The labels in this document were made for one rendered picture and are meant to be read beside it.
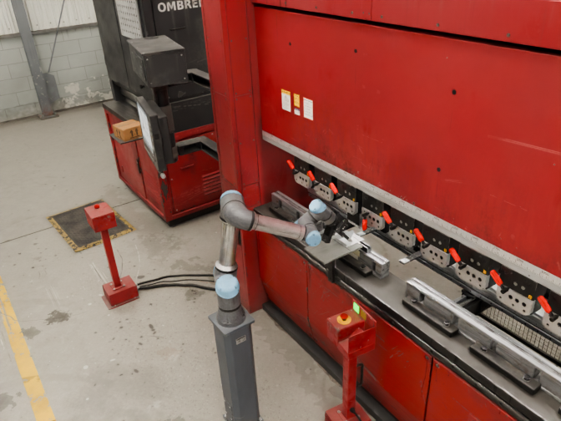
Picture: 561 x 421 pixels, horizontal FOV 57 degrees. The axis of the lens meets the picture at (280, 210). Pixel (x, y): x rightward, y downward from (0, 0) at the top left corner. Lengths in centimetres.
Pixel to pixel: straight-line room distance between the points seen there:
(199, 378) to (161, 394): 25
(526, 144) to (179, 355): 262
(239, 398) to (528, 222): 177
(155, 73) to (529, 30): 199
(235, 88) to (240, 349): 149
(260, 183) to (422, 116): 151
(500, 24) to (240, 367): 199
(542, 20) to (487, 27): 19
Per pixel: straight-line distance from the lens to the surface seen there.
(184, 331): 387
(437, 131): 218
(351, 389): 292
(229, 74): 309
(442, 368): 253
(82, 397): 365
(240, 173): 330
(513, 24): 190
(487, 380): 237
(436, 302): 254
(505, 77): 195
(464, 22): 201
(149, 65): 307
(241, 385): 293
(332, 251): 276
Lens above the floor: 253
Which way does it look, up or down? 29 degrees down
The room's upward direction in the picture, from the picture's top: 3 degrees counter-clockwise
